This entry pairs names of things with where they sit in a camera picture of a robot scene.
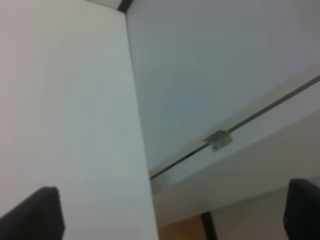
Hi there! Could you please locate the metal panel hinge bracket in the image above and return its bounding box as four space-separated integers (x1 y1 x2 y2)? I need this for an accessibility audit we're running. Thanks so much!
203 130 232 153

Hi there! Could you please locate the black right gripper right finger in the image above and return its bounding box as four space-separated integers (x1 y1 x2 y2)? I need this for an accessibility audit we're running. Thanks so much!
283 178 320 240

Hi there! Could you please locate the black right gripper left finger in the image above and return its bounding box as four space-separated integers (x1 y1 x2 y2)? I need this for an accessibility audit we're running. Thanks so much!
0 186 65 240

